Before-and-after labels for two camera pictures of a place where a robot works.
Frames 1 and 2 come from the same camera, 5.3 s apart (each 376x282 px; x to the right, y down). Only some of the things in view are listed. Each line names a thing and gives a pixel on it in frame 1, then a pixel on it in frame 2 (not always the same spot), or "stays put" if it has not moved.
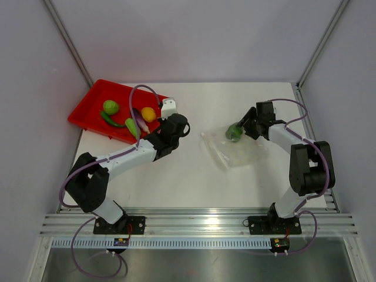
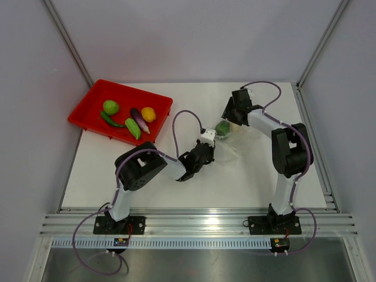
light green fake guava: x=110 y=107 stays put
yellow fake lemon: x=148 y=114 stays put
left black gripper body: x=162 y=123 -> x=210 y=157
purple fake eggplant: x=141 y=120 stays put
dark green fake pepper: x=234 y=131 -> x=222 y=127
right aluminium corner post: x=342 y=5 stays put
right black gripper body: x=251 y=127 -> x=230 y=111
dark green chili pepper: x=106 y=117 stays put
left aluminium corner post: x=69 y=41 stays put
